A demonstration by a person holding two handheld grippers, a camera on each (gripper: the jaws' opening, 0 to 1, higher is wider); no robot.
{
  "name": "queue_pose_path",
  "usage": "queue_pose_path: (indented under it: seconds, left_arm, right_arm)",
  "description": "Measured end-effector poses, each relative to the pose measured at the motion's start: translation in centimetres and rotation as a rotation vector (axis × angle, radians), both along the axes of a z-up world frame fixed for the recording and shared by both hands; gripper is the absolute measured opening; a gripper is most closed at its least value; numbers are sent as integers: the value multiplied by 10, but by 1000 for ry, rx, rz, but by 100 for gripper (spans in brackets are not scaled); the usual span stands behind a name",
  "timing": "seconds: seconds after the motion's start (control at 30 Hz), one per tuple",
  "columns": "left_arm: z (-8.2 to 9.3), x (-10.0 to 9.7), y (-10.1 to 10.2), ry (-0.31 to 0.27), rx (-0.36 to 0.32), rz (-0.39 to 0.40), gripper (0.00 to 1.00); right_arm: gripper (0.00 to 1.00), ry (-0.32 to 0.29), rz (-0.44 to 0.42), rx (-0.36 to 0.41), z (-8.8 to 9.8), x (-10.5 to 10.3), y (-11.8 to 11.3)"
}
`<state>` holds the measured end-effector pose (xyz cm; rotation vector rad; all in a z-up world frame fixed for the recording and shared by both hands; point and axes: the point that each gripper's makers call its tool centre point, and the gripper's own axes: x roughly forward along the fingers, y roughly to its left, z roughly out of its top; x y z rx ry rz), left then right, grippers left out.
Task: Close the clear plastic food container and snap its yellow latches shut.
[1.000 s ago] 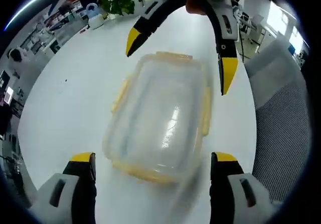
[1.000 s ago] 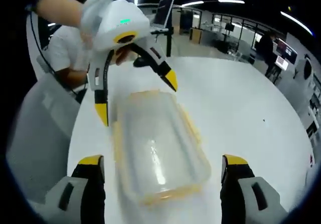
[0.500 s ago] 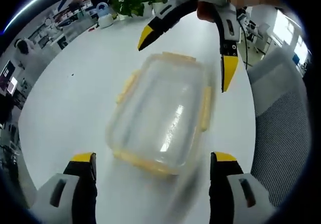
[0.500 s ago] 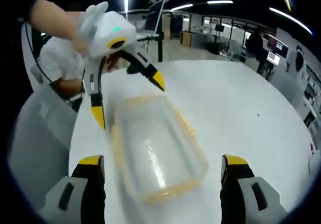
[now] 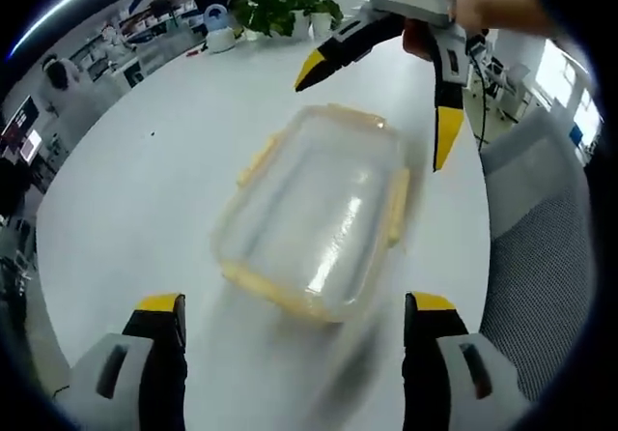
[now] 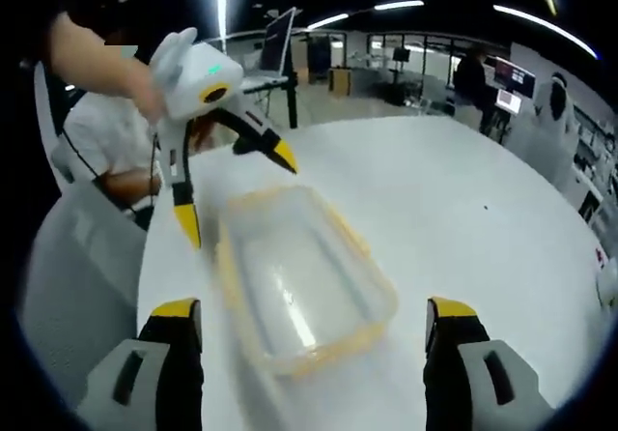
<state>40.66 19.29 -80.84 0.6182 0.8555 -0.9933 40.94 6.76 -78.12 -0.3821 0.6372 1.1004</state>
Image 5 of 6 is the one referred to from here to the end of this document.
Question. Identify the small red object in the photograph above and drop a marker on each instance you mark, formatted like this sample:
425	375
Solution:
192	53

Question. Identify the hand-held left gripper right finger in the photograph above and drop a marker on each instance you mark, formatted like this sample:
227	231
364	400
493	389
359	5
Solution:
434	363

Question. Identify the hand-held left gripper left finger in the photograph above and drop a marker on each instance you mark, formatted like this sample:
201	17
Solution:
140	353

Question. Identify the white plant pot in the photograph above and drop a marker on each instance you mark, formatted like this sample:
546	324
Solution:
321	25
299	24

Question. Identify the green potted plant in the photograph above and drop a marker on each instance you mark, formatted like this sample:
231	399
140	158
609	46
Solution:
270	3

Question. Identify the clear container with yellow buckles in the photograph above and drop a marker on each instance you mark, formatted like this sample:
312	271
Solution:
314	209

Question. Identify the ceiling light strip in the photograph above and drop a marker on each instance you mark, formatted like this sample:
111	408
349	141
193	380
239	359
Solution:
53	8

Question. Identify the person's right hand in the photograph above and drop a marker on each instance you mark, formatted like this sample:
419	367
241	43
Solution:
468	10

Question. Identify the grey mesh office chair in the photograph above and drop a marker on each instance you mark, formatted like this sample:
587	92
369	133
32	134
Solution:
531	257

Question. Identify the monitor with red display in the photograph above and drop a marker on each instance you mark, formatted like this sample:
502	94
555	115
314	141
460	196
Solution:
21	131

